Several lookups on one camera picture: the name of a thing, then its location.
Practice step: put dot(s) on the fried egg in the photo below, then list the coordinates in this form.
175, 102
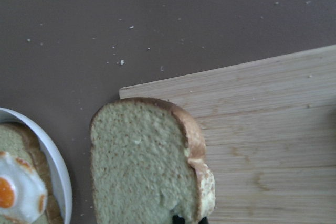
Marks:
23, 192

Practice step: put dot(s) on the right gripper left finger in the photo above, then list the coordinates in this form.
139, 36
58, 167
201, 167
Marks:
177, 220

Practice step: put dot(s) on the white round plate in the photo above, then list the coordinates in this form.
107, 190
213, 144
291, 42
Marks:
62, 189

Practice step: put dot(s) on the wooden cutting board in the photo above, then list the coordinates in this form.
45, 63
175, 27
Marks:
269, 127

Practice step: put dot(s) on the bread slice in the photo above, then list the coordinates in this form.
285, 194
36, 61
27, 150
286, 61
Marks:
19, 140
148, 164

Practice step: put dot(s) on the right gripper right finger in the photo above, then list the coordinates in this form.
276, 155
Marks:
204, 221

